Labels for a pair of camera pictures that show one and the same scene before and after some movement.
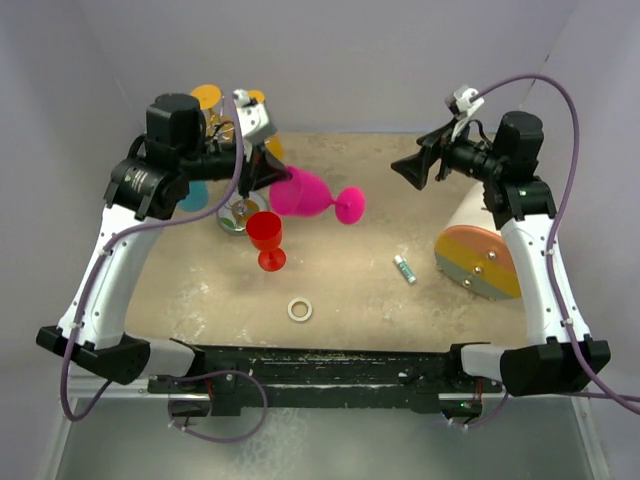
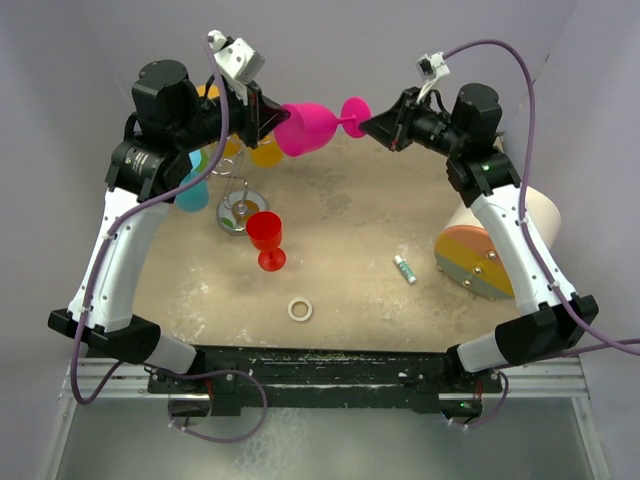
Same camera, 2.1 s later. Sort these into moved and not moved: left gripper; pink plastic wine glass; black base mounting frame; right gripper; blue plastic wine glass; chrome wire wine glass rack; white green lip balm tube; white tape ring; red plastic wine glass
Moved: left gripper; right gripper; pink plastic wine glass
Not moved: blue plastic wine glass; white tape ring; chrome wire wine glass rack; red plastic wine glass; black base mounting frame; white green lip balm tube
